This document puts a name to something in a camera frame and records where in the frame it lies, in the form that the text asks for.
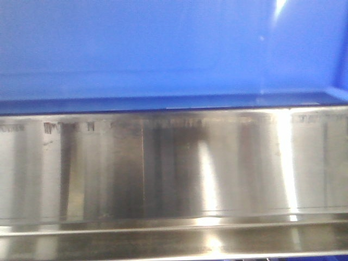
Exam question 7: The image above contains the large blue plastic bin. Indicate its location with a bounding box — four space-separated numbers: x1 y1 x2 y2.
1 1 347 115

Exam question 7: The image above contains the stainless steel shelf rail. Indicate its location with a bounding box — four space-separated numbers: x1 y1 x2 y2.
1 106 347 260

